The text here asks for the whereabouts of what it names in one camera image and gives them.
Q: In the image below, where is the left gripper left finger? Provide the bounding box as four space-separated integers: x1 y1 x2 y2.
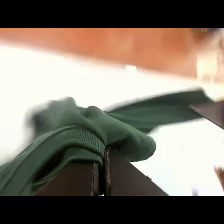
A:
34 161 101 197

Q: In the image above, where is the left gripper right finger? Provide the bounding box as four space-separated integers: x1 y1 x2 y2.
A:
102 145 169 197

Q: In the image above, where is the dark green garment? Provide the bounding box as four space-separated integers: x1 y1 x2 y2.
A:
0 87 215 197

